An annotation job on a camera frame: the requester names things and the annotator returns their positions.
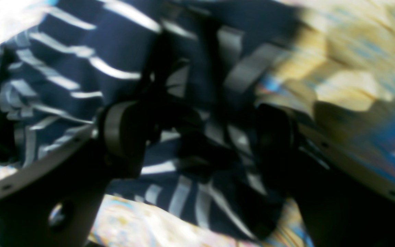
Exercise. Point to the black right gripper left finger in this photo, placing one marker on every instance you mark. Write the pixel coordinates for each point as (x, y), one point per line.
(54, 202)

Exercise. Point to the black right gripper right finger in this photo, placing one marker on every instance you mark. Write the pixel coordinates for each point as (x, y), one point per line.
(337, 210)

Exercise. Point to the navy white striped T-shirt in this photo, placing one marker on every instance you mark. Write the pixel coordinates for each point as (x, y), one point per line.
(152, 99)

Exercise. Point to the patterned pastel tablecloth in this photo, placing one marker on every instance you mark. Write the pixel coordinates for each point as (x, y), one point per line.
(337, 83)

